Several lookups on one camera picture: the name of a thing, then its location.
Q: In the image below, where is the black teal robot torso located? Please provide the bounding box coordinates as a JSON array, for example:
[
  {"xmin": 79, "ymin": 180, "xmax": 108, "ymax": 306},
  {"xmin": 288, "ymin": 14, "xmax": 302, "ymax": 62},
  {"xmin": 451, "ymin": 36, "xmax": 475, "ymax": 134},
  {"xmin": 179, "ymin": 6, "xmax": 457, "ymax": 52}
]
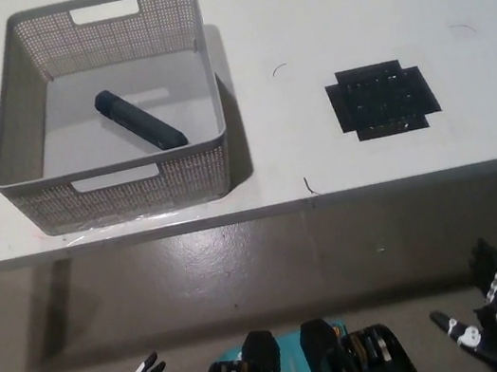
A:
[{"xmin": 187, "ymin": 302, "xmax": 425, "ymax": 372}]

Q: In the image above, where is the clear tape strip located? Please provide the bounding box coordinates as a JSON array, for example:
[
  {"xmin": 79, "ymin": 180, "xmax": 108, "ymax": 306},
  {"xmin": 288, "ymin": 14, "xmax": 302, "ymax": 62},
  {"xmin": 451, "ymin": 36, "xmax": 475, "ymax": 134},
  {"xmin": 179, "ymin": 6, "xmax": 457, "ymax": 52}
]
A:
[{"xmin": 51, "ymin": 196, "xmax": 230, "ymax": 248}]

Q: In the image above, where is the grey perforated plastic basket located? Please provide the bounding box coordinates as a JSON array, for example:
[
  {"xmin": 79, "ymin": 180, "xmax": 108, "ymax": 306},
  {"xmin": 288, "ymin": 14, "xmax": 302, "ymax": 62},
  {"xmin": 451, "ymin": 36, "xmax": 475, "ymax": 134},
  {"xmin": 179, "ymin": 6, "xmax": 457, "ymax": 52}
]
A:
[{"xmin": 0, "ymin": 0, "xmax": 241, "ymax": 246}]

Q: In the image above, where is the black screwdriver holder pad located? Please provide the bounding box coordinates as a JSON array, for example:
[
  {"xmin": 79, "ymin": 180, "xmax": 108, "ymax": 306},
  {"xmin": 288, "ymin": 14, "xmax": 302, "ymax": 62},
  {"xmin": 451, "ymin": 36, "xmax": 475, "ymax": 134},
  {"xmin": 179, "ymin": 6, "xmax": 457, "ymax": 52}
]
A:
[{"xmin": 322, "ymin": 51, "xmax": 447, "ymax": 148}]

